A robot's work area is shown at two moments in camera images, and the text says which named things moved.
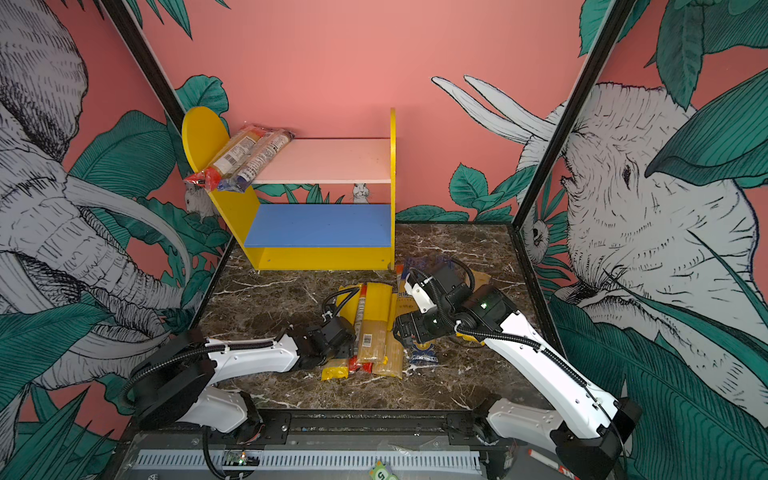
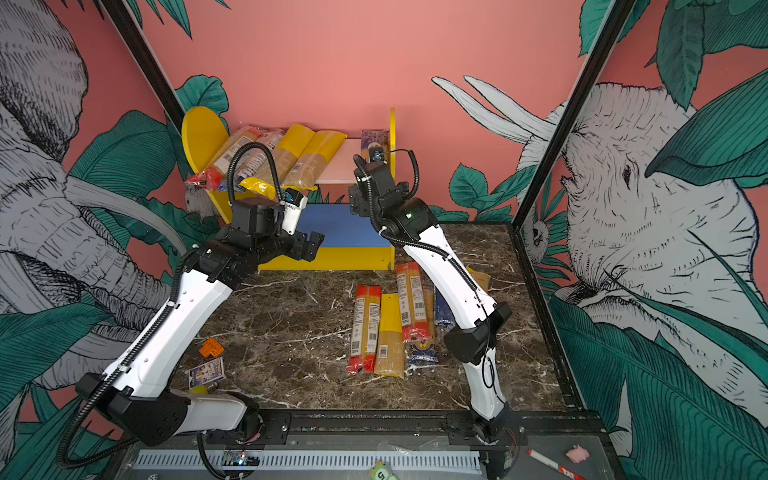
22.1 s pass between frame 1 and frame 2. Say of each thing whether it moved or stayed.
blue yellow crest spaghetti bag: stayed
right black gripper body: moved
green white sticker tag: stayed
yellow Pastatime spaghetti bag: stayed
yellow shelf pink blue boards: stayed
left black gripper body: moved
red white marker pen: stayed
